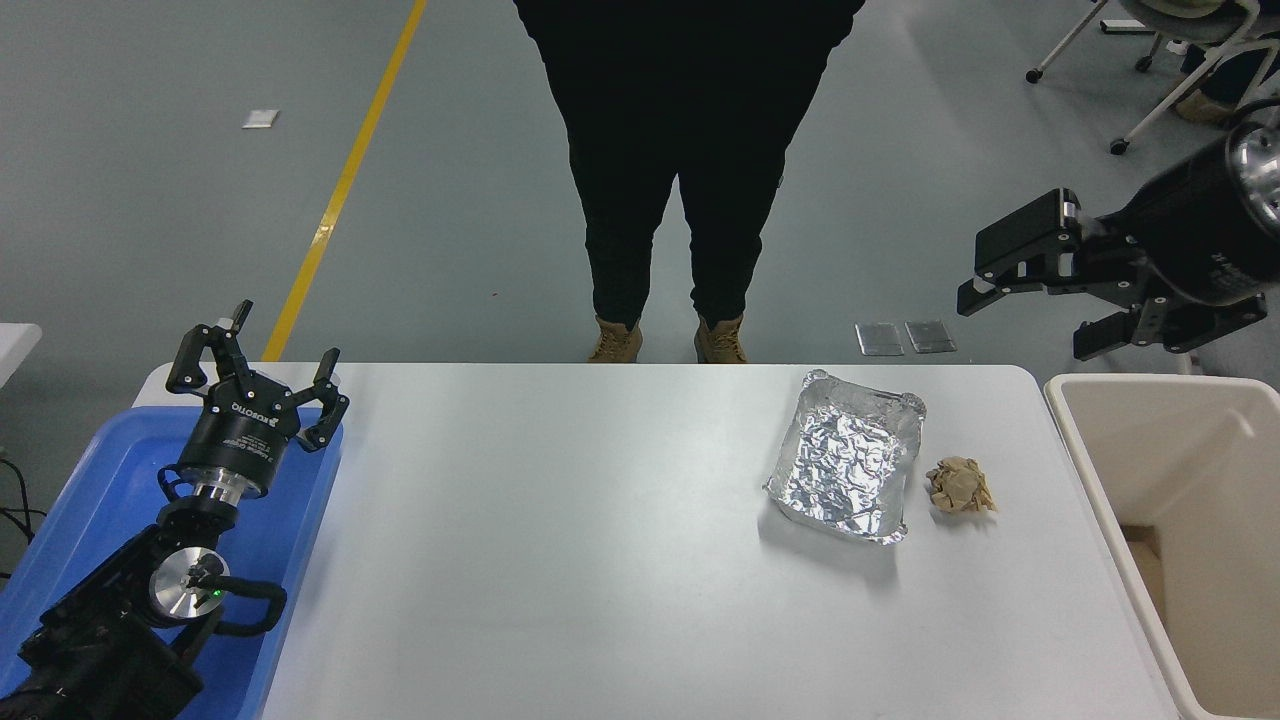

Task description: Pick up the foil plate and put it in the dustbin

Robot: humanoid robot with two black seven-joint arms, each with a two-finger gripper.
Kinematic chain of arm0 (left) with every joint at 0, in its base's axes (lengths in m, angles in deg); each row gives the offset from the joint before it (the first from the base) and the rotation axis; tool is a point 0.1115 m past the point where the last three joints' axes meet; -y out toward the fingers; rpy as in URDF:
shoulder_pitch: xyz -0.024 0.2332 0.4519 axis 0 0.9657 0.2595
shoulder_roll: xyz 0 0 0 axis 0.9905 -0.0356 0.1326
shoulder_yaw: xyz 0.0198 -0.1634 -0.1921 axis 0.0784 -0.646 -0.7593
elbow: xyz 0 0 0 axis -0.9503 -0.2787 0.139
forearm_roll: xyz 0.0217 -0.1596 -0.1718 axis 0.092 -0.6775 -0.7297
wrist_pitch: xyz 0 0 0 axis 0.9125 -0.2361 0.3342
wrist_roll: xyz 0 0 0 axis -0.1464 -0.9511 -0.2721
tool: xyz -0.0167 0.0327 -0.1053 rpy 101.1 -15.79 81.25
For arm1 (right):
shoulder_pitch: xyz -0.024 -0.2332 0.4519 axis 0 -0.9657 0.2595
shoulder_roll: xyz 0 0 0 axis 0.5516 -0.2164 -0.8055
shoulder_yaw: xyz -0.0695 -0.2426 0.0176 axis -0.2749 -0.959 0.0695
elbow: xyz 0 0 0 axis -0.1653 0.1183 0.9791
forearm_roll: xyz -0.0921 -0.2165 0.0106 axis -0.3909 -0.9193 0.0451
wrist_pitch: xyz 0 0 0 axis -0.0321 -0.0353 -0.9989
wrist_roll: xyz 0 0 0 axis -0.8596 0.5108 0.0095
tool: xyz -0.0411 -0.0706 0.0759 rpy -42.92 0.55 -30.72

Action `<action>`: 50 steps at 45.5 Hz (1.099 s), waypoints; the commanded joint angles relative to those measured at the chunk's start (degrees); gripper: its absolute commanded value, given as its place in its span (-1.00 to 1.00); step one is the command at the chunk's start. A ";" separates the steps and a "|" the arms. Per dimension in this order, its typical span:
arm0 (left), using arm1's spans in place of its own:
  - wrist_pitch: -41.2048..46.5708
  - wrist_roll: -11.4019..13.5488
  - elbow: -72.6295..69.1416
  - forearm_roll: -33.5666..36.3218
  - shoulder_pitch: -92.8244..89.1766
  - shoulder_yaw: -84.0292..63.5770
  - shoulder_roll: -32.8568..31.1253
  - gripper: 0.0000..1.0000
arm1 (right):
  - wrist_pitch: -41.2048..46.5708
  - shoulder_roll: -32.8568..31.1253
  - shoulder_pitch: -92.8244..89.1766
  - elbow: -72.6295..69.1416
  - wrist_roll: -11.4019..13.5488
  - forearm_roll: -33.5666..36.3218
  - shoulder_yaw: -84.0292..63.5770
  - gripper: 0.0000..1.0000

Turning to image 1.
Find white-legged office chair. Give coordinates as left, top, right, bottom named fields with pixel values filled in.
left=1025, top=0, right=1280, bottom=156

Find crumpled tan paper ball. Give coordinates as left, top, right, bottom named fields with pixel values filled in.
left=925, top=456, right=998, bottom=516

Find brown cardboard piece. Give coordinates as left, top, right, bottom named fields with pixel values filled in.
left=1120, top=525, right=1169, bottom=626

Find black floor cables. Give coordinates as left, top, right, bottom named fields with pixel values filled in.
left=0, top=455, right=47, bottom=581

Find large pale bin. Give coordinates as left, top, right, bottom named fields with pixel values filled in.
left=1043, top=373, right=1280, bottom=720

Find person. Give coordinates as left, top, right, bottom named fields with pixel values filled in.
left=512, top=0, right=869, bottom=365
left=1175, top=40, right=1280, bottom=129

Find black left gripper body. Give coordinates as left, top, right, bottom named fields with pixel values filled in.
left=180, top=370, right=303, bottom=498

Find silver foil tray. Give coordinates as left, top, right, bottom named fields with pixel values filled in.
left=763, top=368, right=927, bottom=546

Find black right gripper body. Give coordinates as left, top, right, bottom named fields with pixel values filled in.
left=1100, top=136, right=1265, bottom=303

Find blue plastic tray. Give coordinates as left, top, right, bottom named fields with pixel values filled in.
left=0, top=405, right=344, bottom=720

